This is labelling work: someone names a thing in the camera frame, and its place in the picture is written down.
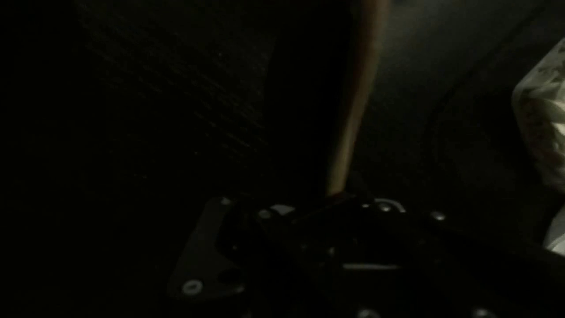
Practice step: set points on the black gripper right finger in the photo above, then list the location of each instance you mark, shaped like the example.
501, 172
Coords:
411, 259

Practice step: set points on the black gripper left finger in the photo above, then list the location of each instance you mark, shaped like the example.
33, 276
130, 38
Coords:
204, 259

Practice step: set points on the wooden spoon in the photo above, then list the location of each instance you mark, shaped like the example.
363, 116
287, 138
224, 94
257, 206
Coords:
361, 94

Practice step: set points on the clear rectangular container with popcorn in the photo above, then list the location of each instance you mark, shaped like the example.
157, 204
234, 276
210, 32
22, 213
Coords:
543, 117

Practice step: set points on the white paper napkin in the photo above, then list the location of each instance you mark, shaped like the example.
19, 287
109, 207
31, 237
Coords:
556, 232

